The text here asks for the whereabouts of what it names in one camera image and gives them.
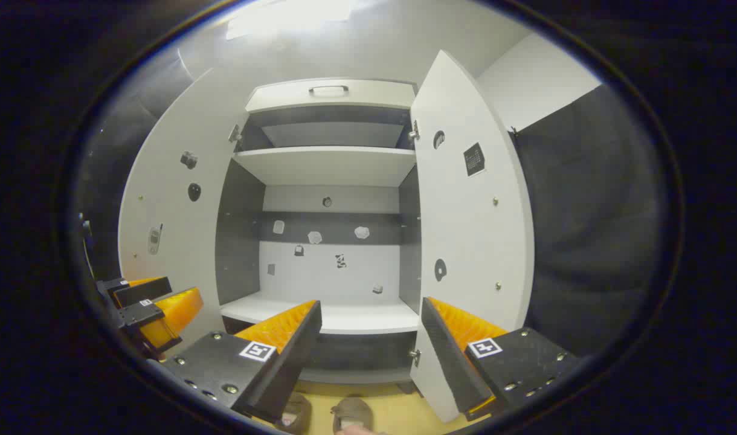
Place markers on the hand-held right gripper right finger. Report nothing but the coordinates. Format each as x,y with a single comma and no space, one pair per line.
447,356

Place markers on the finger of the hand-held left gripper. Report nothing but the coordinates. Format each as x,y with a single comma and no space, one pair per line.
172,314
145,291

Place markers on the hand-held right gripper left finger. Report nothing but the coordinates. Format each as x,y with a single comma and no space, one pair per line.
296,356

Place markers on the brown fuzzy shoe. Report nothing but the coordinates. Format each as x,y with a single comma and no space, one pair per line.
296,414
351,411

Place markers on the white cabinet door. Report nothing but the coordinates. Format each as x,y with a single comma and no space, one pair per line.
157,199
465,229

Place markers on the metal door hinge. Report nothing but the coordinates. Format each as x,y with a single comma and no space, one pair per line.
415,357
414,132
234,133

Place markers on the black backdrop cloth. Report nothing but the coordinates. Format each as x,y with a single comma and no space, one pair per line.
586,211

